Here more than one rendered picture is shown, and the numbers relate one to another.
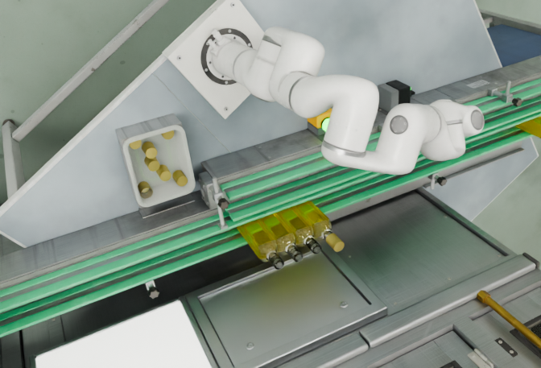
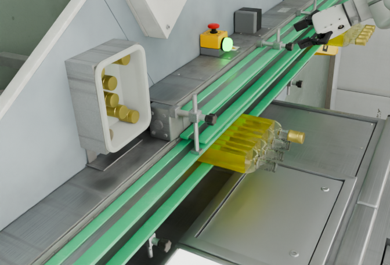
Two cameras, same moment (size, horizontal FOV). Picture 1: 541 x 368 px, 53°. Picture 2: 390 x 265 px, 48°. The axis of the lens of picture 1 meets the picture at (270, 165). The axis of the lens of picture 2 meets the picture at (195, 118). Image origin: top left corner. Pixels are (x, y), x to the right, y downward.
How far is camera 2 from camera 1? 95 cm
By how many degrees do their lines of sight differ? 33
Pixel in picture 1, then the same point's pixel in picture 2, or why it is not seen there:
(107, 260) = (104, 225)
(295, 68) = not seen: outside the picture
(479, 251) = (357, 125)
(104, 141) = (54, 77)
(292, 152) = (215, 71)
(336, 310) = (324, 195)
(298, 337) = (325, 227)
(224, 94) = (165, 10)
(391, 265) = (313, 153)
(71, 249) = (46, 229)
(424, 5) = not seen: outside the picture
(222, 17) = not seen: outside the picture
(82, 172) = (32, 124)
